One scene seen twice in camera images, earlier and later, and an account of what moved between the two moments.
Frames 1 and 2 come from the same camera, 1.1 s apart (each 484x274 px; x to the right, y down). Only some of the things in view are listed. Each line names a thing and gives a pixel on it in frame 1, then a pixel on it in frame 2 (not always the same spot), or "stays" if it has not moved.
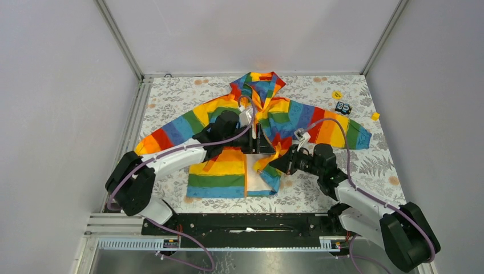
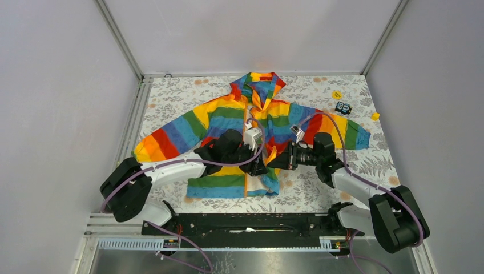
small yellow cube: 375,116 stays
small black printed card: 345,108 stays
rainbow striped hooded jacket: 281,124 stays
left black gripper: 259,145 -> 255,167
